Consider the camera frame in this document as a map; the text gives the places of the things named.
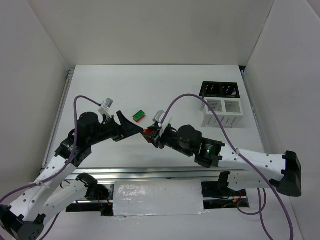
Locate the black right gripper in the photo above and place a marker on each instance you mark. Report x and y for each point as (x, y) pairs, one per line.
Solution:
(157, 138)

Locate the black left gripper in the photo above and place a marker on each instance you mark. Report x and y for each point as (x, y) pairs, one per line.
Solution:
(118, 126)

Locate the long red lego plate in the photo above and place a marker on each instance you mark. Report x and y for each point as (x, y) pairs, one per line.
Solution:
(138, 118)

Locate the red curved lego brick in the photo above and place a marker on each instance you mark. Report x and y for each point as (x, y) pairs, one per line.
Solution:
(148, 134)

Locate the long green lego brick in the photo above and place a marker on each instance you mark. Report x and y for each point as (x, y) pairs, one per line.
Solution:
(139, 113)

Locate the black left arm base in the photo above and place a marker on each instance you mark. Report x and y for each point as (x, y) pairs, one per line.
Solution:
(100, 201)

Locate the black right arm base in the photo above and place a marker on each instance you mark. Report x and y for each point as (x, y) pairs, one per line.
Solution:
(218, 195)

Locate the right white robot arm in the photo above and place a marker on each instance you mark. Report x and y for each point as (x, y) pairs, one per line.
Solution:
(281, 171)

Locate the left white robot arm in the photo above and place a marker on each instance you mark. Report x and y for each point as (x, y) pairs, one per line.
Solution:
(26, 217)

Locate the white two-slot container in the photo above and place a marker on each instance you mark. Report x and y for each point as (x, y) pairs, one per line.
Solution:
(228, 110)

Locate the white foil cover panel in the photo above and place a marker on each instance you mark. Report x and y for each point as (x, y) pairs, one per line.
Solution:
(158, 198)

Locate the black two-slot container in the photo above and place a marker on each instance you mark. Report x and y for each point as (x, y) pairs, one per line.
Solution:
(213, 89)

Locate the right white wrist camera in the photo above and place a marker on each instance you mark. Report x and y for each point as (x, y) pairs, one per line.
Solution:
(159, 118)

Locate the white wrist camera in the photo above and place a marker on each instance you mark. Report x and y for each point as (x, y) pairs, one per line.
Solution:
(105, 107)
(159, 118)

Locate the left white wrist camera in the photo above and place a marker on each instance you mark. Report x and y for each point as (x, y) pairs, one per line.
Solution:
(105, 107)

